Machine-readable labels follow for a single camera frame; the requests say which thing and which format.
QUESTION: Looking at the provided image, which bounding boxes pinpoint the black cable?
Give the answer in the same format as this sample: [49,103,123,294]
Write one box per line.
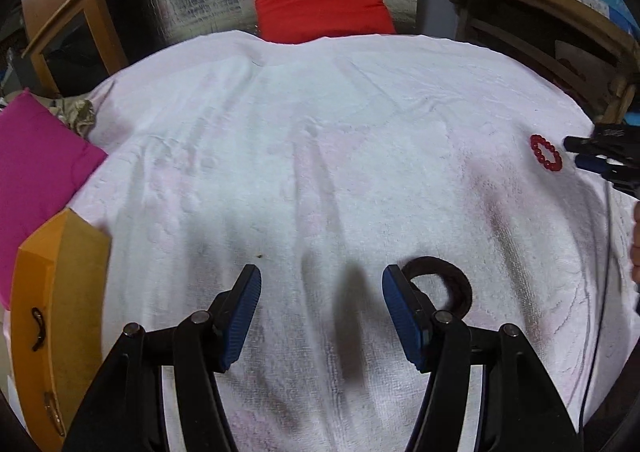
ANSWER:
[579,179,615,433]

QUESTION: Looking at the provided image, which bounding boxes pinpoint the person's right hand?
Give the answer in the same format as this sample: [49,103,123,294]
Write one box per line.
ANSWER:
[631,202,640,283]

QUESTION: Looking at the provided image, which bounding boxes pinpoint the white towel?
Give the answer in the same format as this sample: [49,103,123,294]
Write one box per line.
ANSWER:
[2,29,638,452]

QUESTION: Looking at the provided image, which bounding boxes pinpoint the red bead bracelet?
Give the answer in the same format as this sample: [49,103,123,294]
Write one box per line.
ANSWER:
[529,134,563,173]

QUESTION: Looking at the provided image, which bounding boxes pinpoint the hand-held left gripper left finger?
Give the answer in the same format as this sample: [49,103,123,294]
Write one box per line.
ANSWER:
[62,263,263,452]

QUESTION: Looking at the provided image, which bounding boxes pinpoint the black hair tie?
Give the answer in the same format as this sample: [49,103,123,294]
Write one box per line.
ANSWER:
[402,257,472,320]

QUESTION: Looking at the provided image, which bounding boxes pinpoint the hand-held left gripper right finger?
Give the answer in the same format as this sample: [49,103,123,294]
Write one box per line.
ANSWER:
[382,264,583,452]

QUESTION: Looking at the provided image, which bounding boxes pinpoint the black hair clip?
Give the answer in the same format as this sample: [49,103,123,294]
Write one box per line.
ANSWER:
[30,309,47,350]

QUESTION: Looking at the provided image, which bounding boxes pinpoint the orange cardboard box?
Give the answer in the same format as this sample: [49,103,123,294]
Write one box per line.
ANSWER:
[10,209,113,452]

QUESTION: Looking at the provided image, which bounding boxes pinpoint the pink pillow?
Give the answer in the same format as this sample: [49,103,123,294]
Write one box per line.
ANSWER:
[0,89,108,310]

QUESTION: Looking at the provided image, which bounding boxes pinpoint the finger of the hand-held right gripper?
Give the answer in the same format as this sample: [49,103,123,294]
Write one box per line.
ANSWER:
[564,124,640,157]
[574,156,640,193]

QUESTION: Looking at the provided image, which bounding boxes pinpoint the wooden table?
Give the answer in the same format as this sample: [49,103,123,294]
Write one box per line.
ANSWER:
[427,0,640,127]

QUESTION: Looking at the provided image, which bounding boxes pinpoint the patterned beige cloth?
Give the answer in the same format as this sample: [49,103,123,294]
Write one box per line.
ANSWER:
[52,99,98,137]

